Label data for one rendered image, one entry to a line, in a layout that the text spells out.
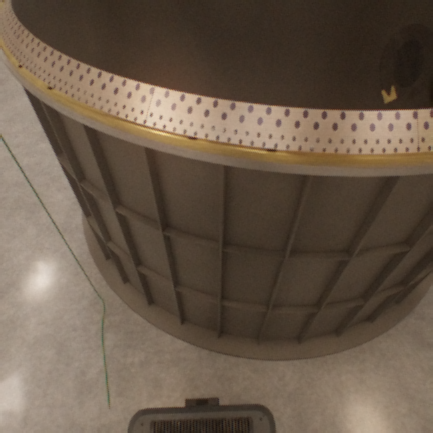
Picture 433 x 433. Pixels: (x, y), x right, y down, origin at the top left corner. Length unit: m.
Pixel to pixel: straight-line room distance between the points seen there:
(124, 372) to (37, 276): 0.75
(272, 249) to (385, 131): 0.45
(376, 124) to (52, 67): 0.78
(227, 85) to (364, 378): 1.44
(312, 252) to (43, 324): 1.39
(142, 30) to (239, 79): 0.23
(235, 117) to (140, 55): 0.25
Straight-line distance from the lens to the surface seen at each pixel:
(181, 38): 0.75
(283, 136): 0.69
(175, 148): 0.72
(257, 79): 0.70
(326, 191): 0.82
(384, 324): 1.89
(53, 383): 1.79
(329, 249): 1.02
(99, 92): 0.85
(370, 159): 0.73
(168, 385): 1.65
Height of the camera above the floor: 1.60
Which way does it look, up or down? 51 degrees down
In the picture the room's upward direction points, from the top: straight up
